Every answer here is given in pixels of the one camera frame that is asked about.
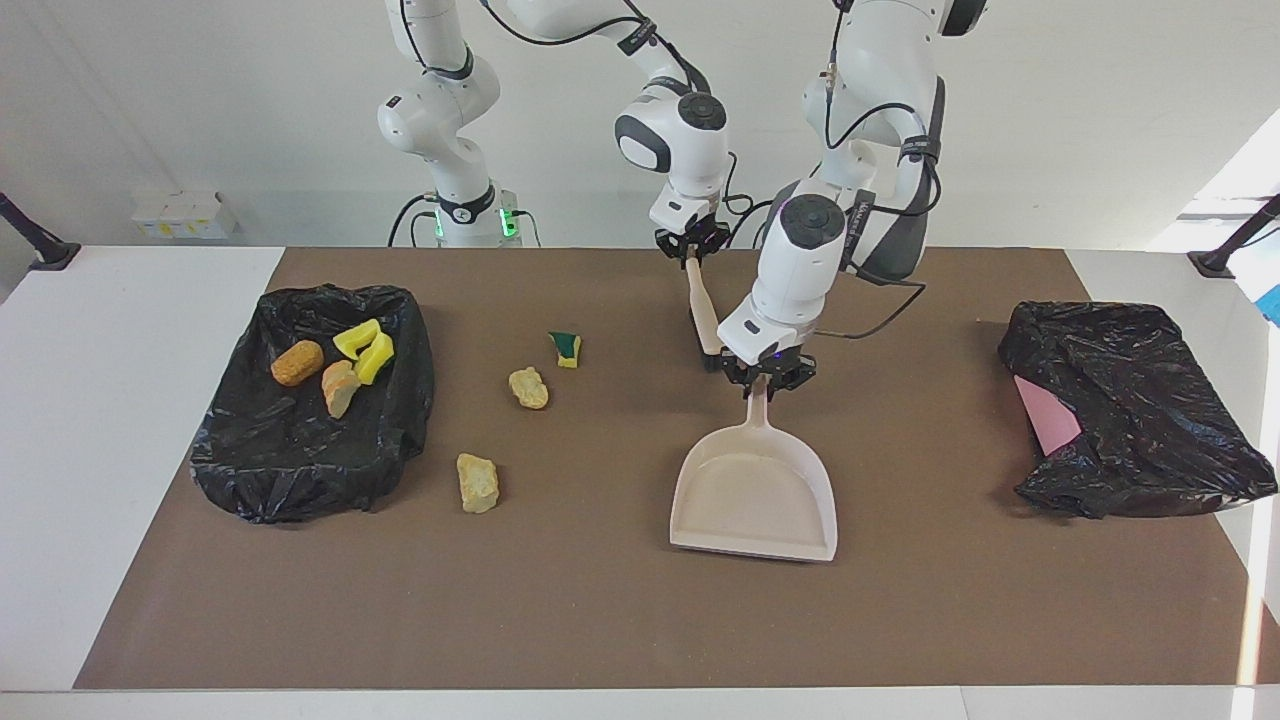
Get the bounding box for beige hand brush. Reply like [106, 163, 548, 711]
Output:
[683, 258, 725, 373]

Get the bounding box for beige plastic dustpan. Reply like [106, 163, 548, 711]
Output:
[669, 375, 839, 563]

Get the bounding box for rounded pale yellow sponge chunk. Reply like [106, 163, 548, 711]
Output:
[508, 367, 550, 411]

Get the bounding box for blocky pale yellow sponge chunk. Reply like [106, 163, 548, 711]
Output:
[457, 453, 500, 515]

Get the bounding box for wedge bright yellow sponge piece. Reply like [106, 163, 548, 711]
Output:
[355, 333, 395, 386]

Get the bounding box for notched bright yellow sponge piece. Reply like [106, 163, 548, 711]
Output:
[333, 318, 382, 361]

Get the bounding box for grey beige sponge chunk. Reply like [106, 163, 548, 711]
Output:
[321, 360, 362, 420]

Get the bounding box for orange brown sponge chunk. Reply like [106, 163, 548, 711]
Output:
[270, 340, 326, 387]

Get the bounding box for pink plastic bin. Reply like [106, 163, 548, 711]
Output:
[1014, 375, 1083, 457]

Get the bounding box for black bag over pink bin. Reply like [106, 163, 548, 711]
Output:
[998, 298, 1279, 519]

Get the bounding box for black bag lined bin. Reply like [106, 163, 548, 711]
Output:
[190, 285, 437, 525]

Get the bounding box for brown table mat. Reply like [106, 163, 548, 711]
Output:
[75, 247, 1263, 691]

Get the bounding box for white boxes with yellow labels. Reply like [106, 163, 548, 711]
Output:
[130, 190, 239, 241]

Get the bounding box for black left base cable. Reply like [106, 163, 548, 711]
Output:
[730, 200, 779, 249]

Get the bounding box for black base cable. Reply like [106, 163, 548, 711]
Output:
[730, 200, 779, 249]
[388, 193, 441, 248]

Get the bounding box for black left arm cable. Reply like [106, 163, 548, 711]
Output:
[812, 0, 941, 343]

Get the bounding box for black right base cable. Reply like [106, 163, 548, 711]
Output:
[388, 193, 441, 248]

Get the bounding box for black camera stand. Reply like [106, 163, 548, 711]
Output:
[1188, 195, 1280, 279]
[0, 192, 81, 271]

